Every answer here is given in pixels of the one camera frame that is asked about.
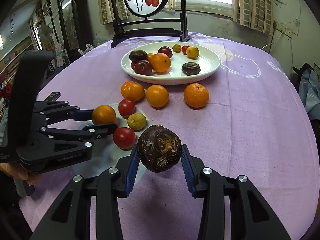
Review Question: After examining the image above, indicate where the small red cherry tomato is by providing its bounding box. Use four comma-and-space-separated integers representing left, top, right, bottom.
181, 45, 189, 55

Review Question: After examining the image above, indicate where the left human hand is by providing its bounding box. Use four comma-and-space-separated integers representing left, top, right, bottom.
1, 162, 42, 186

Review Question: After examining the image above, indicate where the white plastic bag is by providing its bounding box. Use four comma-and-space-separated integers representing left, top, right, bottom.
78, 44, 95, 56

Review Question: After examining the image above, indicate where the pale yellow small fruit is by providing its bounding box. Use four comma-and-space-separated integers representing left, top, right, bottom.
127, 113, 147, 131

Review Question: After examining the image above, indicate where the purple printed tablecloth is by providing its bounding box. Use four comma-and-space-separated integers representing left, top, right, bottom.
19, 34, 319, 239

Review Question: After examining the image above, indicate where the left beige curtain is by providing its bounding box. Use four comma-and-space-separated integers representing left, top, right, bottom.
96, 0, 131, 26

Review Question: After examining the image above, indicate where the beige curtain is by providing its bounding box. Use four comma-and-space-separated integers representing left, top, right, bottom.
96, 0, 131, 26
233, 0, 274, 35

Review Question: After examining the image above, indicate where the orange tangerine on plate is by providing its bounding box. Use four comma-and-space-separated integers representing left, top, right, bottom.
150, 53, 171, 74

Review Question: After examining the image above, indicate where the olive green small fruit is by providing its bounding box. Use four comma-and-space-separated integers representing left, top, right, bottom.
172, 44, 182, 53

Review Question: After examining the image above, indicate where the blue cloth pile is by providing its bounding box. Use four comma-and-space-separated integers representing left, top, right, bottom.
298, 68, 320, 120

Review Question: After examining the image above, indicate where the white oval plate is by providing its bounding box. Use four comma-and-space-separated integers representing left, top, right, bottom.
120, 44, 221, 85

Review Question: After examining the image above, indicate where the right beige curtain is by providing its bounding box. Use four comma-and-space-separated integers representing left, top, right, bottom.
233, 0, 274, 35

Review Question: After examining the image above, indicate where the white power cable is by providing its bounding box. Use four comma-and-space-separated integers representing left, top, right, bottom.
260, 28, 286, 51

